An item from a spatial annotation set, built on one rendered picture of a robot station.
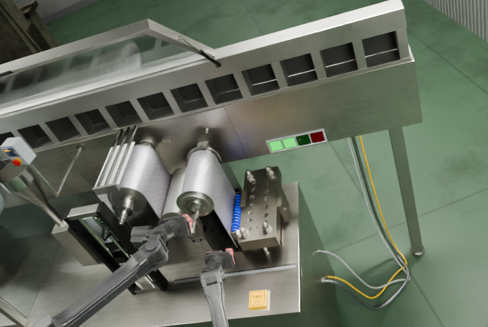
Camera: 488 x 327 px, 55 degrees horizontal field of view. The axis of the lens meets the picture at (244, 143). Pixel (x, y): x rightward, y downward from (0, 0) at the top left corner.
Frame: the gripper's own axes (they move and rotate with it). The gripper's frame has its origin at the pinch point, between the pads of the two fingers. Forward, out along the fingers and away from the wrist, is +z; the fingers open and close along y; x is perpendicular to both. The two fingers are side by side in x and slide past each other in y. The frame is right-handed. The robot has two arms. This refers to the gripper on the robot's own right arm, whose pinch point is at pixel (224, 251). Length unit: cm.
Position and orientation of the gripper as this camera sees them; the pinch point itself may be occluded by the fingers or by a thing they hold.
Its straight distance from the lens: 188.5
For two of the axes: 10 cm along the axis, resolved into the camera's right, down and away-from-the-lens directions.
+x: -2.6, -9.6, -1.2
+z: 2.5, -1.8, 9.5
